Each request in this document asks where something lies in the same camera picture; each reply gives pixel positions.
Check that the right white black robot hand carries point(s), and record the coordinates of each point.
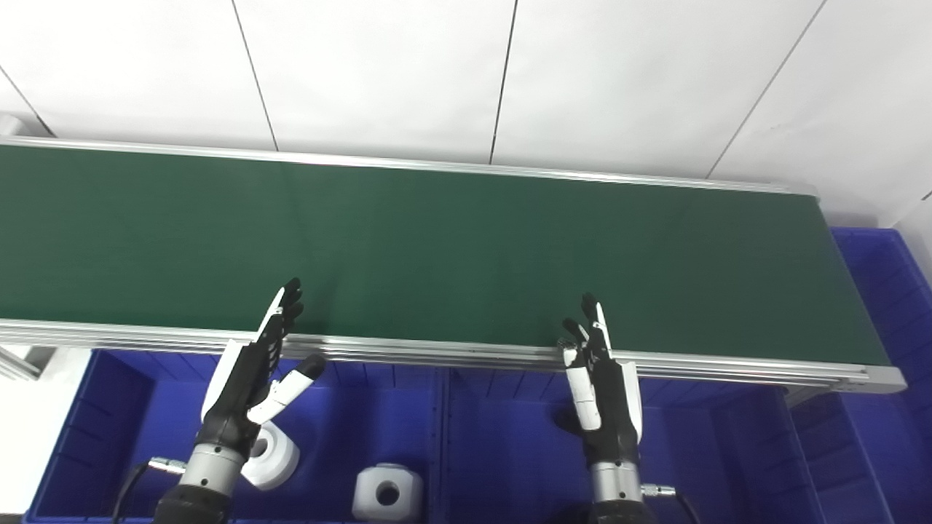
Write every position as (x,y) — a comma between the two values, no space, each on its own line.
(610,407)

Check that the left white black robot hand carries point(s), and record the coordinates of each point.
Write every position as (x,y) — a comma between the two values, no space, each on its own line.
(237,397)

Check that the white plastic part with hole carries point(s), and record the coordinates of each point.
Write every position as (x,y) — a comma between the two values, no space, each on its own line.
(277,458)
(387,493)

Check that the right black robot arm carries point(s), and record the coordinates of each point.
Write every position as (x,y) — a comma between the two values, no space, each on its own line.
(617,495)

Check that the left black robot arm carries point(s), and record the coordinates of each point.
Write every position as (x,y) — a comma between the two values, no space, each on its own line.
(204,484)

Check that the blue plastic bin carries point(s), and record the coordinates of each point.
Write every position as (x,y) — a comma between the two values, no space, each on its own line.
(510,444)
(131,422)
(874,451)

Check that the aluminium conveyor support leg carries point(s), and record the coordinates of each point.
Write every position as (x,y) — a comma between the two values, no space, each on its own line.
(22,362)

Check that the green conveyor belt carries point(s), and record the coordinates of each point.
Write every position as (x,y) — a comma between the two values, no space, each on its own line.
(437,247)

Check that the grey conveyor end housing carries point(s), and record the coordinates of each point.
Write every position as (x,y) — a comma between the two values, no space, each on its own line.
(11,125)

